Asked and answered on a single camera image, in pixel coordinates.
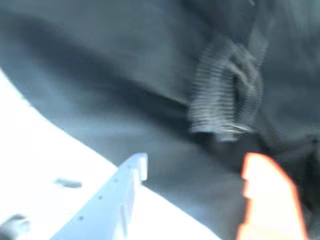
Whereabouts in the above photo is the black cable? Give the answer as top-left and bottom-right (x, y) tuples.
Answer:
(189, 37), (265, 144)

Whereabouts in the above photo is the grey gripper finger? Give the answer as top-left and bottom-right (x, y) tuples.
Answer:
(49, 152), (149, 240)

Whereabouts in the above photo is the black fabric bag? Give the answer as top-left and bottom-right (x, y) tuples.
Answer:
(0, 0), (320, 240)

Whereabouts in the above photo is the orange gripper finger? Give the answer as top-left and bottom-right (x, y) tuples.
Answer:
(236, 152), (308, 240)

